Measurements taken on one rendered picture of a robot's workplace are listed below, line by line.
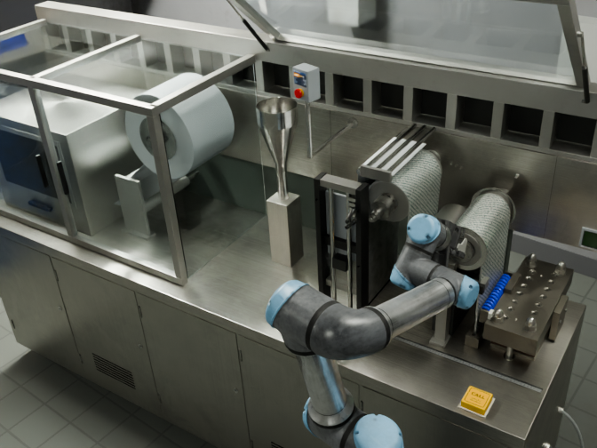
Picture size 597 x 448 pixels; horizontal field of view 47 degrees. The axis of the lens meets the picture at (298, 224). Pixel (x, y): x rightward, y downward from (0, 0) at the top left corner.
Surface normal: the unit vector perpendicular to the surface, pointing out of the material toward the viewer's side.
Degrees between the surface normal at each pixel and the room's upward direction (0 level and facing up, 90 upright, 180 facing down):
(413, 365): 0
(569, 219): 90
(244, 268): 0
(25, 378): 0
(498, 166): 90
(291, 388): 90
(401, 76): 90
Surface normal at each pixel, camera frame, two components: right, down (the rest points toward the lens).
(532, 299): -0.05, -0.84
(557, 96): -0.54, 0.47
